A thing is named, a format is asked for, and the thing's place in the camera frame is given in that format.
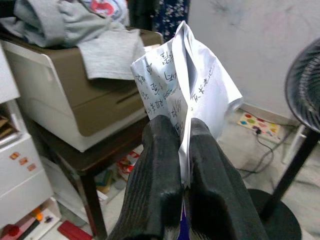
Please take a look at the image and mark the dark floral dress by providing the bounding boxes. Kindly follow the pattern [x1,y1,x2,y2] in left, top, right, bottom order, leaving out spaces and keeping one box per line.
[149,0,191,43]

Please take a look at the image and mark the white drawer cabinet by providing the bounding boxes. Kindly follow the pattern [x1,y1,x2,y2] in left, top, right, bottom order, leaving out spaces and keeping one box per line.
[0,42,55,228]

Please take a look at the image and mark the white written paper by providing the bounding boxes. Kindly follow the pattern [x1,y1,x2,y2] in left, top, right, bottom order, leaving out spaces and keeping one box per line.
[130,20,244,191]

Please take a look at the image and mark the red plastic cup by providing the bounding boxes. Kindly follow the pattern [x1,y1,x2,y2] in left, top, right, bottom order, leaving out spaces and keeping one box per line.
[0,223,21,240]

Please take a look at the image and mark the grey sweatshirt with red print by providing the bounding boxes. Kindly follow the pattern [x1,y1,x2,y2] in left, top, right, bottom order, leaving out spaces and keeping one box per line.
[0,0,146,81]

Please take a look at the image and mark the red white colourful package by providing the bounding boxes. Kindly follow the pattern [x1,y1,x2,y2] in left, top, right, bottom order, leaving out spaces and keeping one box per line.
[117,147,145,181]

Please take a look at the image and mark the colourful wooden puzzle board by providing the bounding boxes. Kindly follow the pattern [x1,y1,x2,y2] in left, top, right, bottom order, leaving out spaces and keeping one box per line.
[236,111,281,141]

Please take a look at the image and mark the black standing fan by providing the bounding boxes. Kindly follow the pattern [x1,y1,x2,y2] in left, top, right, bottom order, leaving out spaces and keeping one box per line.
[246,37,320,240]

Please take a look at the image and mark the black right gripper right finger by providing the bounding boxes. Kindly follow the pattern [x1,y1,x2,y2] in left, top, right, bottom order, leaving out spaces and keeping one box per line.
[186,117,270,240]

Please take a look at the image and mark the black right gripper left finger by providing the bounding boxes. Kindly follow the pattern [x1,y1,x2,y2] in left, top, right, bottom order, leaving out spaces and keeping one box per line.
[107,114,185,240]

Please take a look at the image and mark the beige brown printer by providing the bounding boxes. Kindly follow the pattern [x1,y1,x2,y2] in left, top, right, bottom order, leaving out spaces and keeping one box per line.
[1,28,165,153]

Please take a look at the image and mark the red flat box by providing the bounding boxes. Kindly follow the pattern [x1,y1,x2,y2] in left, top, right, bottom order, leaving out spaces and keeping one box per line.
[57,219,93,240]

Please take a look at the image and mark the dark wooden table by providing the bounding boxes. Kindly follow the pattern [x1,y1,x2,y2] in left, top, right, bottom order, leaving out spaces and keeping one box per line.
[24,117,151,238]

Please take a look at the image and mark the black floor cable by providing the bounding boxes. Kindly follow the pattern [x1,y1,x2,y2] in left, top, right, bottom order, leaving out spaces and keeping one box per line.
[237,128,283,176]

